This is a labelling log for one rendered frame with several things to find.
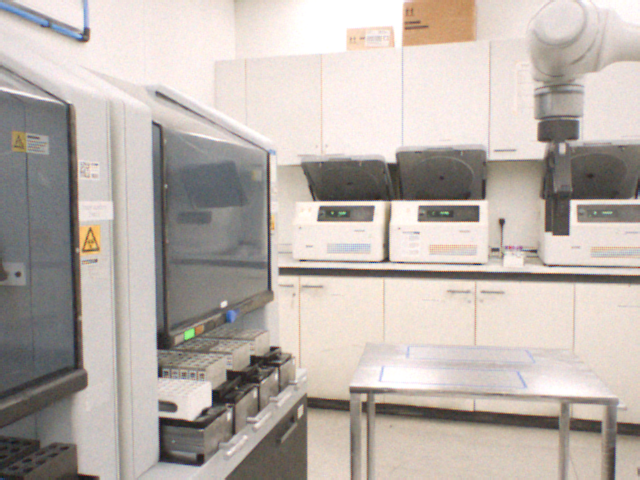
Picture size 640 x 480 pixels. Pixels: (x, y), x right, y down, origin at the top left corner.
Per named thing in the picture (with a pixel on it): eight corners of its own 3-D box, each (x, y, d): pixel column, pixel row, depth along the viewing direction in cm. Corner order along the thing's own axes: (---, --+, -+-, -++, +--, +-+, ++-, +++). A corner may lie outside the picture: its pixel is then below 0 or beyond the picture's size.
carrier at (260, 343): (263, 349, 176) (263, 329, 176) (270, 350, 176) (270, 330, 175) (248, 359, 165) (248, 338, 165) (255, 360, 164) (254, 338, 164)
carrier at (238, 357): (243, 363, 161) (243, 341, 161) (250, 363, 161) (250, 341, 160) (225, 375, 150) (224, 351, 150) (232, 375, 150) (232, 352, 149)
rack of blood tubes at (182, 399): (65, 413, 128) (64, 385, 128) (94, 399, 138) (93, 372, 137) (191, 426, 120) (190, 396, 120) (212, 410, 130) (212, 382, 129)
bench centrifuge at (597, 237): (544, 267, 322) (546, 138, 318) (535, 257, 382) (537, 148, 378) (659, 269, 308) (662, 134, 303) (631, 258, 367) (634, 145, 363)
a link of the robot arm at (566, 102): (581, 93, 116) (580, 124, 116) (531, 95, 118) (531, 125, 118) (589, 84, 107) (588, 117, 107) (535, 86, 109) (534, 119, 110)
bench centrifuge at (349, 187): (290, 261, 361) (289, 154, 357) (320, 253, 420) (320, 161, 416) (381, 264, 344) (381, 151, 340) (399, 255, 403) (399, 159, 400)
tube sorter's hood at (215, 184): (-40, 336, 131) (-52, 42, 127) (121, 295, 189) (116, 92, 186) (171, 350, 118) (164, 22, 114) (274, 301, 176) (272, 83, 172)
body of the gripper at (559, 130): (583, 116, 108) (582, 168, 108) (576, 122, 116) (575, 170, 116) (539, 118, 110) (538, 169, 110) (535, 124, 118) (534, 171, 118)
